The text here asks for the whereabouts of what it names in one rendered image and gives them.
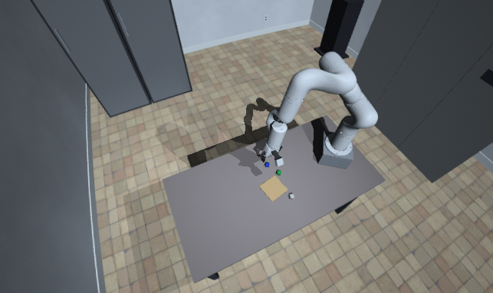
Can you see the beige flat mat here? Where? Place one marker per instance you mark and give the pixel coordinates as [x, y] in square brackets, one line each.
[273, 188]

